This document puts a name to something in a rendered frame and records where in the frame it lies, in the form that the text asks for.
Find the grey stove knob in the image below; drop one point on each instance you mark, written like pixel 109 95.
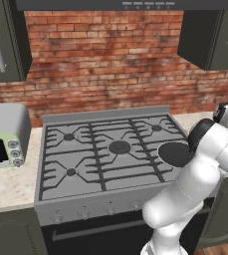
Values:
pixel 110 211
pixel 135 206
pixel 56 219
pixel 84 214

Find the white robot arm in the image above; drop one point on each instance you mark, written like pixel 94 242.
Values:
pixel 188 186

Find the grey gas stove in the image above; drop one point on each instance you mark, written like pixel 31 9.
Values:
pixel 95 156

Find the black round pan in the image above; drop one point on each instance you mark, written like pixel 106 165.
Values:
pixel 173 154

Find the black oven door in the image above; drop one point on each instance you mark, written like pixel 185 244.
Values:
pixel 95 244

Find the dark range hood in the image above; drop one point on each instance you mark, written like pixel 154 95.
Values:
pixel 85 4

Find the green and grey toaster oven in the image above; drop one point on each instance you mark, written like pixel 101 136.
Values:
pixel 6 123

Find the dark green wall cupboard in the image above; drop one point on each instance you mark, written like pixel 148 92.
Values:
pixel 215 40

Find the dark green wall cupboard door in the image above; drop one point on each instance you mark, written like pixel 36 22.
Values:
pixel 11 40

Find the dark green base cupboard door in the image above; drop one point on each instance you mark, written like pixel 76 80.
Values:
pixel 9 234
pixel 226 212

